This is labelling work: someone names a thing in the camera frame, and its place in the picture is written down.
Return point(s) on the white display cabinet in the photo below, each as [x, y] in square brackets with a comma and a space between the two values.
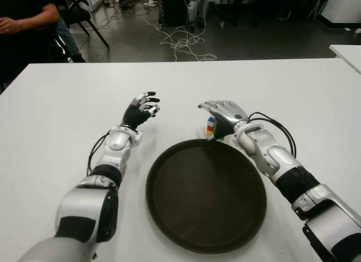
[93, 0]

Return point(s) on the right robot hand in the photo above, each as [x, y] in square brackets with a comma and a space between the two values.
[231, 112]

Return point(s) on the multicoloured Rubik's cube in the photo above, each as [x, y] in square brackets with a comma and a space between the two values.
[210, 126]

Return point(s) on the seated person in black shirt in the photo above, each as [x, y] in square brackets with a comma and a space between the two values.
[22, 8]

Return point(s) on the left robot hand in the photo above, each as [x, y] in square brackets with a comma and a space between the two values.
[135, 112]

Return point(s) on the black chair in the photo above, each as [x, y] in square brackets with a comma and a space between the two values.
[80, 15]

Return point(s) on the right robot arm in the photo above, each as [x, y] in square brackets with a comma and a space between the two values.
[282, 157]

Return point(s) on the white side table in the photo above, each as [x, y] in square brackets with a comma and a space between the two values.
[349, 55]

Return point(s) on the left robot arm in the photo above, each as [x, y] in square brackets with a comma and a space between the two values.
[84, 205]

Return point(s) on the black wheeled frame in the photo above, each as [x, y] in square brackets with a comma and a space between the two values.
[234, 8]

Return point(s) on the dark round plate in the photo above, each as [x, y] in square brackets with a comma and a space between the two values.
[206, 200]

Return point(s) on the white scrap of paper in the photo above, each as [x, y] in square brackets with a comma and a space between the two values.
[347, 29]

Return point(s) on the black cabinet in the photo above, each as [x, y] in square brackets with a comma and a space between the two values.
[173, 8]

